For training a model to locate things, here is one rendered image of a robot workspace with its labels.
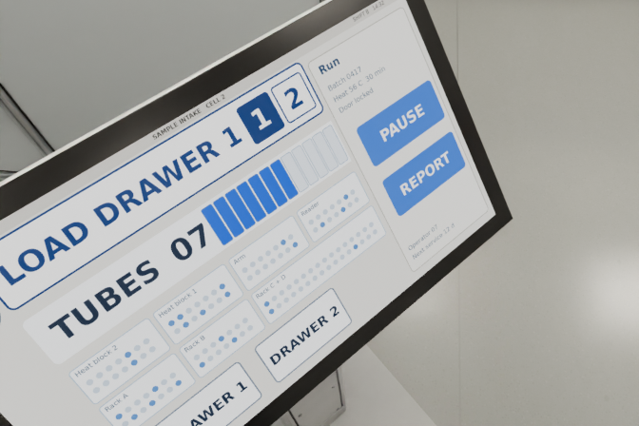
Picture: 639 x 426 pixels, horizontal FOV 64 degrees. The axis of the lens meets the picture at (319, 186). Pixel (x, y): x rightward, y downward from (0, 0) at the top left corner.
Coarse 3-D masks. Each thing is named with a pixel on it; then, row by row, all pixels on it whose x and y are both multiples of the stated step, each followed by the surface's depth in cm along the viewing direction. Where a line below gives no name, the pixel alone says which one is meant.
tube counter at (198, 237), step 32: (320, 128) 47; (288, 160) 46; (320, 160) 47; (224, 192) 44; (256, 192) 45; (288, 192) 46; (192, 224) 43; (224, 224) 44; (256, 224) 45; (192, 256) 43
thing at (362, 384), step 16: (368, 352) 143; (352, 368) 140; (368, 368) 140; (384, 368) 140; (320, 384) 98; (336, 384) 107; (352, 384) 138; (368, 384) 138; (384, 384) 138; (400, 384) 138; (304, 400) 98; (320, 400) 108; (336, 400) 118; (352, 400) 135; (368, 400) 135; (384, 400) 135; (400, 400) 135; (288, 416) 98; (304, 416) 108; (320, 416) 119; (336, 416) 131; (352, 416) 133; (368, 416) 133; (384, 416) 133; (400, 416) 133; (416, 416) 133
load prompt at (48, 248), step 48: (240, 96) 43; (288, 96) 45; (192, 144) 42; (240, 144) 44; (96, 192) 39; (144, 192) 41; (192, 192) 42; (0, 240) 37; (48, 240) 38; (96, 240) 40; (0, 288) 37; (48, 288) 38
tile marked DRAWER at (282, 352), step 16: (320, 304) 49; (336, 304) 50; (288, 320) 48; (304, 320) 48; (320, 320) 49; (336, 320) 50; (352, 320) 51; (272, 336) 47; (288, 336) 48; (304, 336) 49; (320, 336) 49; (336, 336) 50; (256, 352) 47; (272, 352) 47; (288, 352) 48; (304, 352) 49; (272, 368) 47; (288, 368) 48
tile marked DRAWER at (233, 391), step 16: (240, 368) 46; (208, 384) 45; (224, 384) 46; (240, 384) 46; (256, 384) 47; (192, 400) 44; (208, 400) 45; (224, 400) 46; (240, 400) 46; (256, 400) 47; (176, 416) 44; (192, 416) 45; (208, 416) 45; (224, 416) 46
